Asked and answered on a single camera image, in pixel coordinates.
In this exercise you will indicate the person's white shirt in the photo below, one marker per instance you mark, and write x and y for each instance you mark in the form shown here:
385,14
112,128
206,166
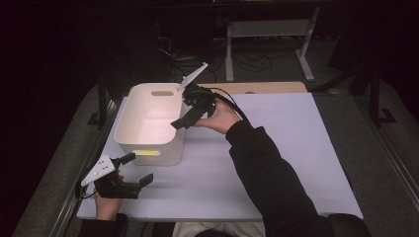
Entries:
224,227

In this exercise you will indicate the person's right hand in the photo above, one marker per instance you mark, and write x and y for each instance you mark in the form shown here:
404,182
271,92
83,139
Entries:
222,118

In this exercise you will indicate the white plastic storage bin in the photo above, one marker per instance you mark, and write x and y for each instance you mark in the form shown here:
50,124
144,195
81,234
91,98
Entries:
145,125

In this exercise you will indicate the white metal table frame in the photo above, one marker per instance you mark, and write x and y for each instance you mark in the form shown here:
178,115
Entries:
263,28

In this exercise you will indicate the yellow shuttlecock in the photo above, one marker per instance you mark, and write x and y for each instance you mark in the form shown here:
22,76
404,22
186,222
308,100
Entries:
146,153

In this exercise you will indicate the grey metal rail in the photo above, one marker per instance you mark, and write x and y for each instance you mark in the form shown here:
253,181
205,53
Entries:
388,158
70,204

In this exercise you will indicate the black metal stand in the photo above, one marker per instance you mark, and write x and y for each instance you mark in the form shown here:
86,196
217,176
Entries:
102,105
374,98

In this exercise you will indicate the light wooden board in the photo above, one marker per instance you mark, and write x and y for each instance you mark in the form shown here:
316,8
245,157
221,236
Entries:
263,88

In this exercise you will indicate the person's left hand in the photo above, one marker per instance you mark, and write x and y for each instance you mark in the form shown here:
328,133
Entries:
107,207

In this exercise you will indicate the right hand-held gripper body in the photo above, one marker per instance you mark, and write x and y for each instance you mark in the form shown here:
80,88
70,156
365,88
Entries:
201,97

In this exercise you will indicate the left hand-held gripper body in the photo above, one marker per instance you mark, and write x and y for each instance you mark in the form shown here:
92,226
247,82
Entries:
115,190

